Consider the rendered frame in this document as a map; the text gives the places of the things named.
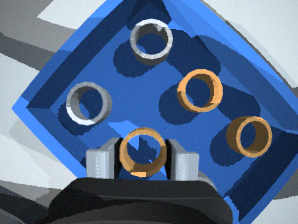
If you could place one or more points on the blue square crate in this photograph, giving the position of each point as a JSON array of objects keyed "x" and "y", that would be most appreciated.
[{"x": 99, "y": 51}]

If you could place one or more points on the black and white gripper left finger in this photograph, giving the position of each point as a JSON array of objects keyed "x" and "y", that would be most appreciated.
[{"x": 105, "y": 161}]

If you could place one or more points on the grey metal bushing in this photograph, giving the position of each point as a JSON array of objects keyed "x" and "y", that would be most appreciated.
[
  {"x": 155, "y": 27},
  {"x": 73, "y": 99}
]

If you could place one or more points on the steel bushing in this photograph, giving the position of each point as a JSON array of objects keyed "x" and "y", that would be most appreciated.
[{"x": 203, "y": 177}]

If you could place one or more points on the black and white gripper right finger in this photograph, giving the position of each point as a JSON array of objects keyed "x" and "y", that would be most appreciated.
[{"x": 185, "y": 163}]

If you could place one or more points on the bronze bushing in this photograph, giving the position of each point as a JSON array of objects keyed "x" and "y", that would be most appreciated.
[
  {"x": 143, "y": 170},
  {"x": 215, "y": 87},
  {"x": 262, "y": 139}
]

